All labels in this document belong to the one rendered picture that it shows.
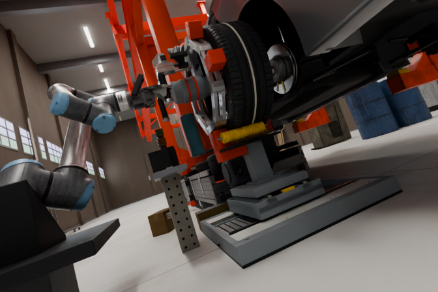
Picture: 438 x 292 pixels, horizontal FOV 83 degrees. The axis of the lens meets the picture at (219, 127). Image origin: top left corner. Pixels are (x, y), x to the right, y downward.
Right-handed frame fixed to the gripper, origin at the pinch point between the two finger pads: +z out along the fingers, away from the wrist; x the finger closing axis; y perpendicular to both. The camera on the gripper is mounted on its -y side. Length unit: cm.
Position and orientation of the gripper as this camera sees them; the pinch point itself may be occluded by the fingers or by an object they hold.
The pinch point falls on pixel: (168, 87)
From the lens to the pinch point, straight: 127.6
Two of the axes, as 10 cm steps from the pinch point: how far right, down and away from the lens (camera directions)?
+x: 2.4, -2.3, -9.4
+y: 3.1, 9.4, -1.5
